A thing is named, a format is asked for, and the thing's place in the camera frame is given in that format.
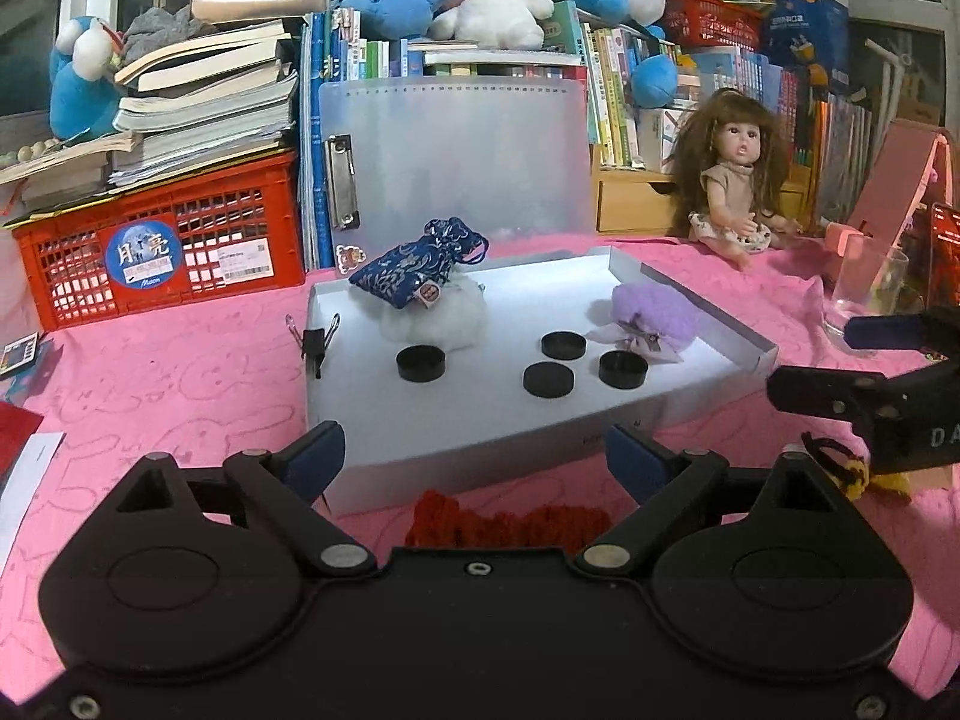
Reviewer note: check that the black round disc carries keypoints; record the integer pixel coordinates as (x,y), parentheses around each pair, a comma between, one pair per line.
(420,364)
(623,370)
(548,379)
(563,345)

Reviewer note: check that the white fluffy pompom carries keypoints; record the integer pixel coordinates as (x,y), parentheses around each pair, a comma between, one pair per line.
(442,322)

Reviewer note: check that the blue white cat plush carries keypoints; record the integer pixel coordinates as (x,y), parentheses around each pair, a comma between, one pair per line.
(75,82)

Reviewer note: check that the row of thin children's books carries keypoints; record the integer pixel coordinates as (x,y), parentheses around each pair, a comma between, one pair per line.
(611,112)

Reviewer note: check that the red knitted piece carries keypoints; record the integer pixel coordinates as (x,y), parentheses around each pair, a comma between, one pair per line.
(510,529)

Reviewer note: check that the white shallow tray box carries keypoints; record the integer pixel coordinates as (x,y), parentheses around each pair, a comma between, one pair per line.
(480,420)

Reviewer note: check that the wooden desktop drawer organizer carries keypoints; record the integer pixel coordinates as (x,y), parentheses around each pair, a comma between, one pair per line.
(630,202)

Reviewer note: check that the dark red box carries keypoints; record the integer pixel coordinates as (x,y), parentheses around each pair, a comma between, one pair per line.
(945,262)

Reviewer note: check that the pink embossed blanket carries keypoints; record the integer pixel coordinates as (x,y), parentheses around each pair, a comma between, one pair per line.
(165,405)

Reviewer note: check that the translucent clipboard case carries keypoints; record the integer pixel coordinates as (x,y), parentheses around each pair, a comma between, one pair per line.
(465,157)

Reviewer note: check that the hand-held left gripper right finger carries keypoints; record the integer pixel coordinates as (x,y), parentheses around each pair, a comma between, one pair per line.
(636,457)

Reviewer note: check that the red envelope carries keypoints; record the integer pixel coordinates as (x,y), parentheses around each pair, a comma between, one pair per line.
(13,431)

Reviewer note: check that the grey crumpled cloth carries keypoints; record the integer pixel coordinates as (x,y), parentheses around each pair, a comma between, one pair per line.
(157,30)

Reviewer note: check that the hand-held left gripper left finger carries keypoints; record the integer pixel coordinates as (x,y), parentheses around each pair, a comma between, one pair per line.
(319,456)

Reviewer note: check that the black binder clip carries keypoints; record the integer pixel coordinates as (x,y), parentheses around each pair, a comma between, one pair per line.
(315,341)

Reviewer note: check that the blue printed bag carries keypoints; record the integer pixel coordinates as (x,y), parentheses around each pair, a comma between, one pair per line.
(806,34)

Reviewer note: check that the white pipe rack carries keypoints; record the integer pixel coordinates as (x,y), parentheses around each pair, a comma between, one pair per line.
(892,75)

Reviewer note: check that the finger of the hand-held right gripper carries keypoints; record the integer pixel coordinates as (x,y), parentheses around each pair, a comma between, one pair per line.
(821,390)
(885,331)

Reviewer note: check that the blue alien plush toy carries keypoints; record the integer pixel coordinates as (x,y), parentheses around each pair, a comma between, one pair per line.
(390,7)

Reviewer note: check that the red plastic crate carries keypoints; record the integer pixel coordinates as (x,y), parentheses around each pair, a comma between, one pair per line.
(225,240)

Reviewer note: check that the brown haired baby doll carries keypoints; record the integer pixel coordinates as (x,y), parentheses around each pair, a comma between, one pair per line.
(731,187)

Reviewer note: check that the pale fabric sachet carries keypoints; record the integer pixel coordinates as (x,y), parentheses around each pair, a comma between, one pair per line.
(641,349)

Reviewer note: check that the red mesh basket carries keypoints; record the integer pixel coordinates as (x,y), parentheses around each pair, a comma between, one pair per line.
(716,19)

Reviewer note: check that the small colourful card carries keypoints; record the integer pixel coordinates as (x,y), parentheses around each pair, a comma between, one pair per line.
(19,354)

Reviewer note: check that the small pink block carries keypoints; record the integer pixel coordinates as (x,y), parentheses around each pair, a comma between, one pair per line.
(838,240)

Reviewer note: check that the row of blue spined books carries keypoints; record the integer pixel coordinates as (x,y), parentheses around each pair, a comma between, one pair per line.
(315,127)

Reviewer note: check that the pink wooden ramp toy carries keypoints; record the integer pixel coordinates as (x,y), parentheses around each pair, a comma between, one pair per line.
(896,180)

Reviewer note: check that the clear glass mug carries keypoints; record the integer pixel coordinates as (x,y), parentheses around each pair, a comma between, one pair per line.
(851,300)

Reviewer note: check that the stack of paperback books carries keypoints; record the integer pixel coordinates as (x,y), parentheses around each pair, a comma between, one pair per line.
(202,105)

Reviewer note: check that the yellow black braided charm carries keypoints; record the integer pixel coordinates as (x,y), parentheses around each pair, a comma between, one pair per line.
(862,476)

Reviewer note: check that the white paper sheet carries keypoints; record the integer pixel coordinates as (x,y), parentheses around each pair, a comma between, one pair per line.
(26,487)

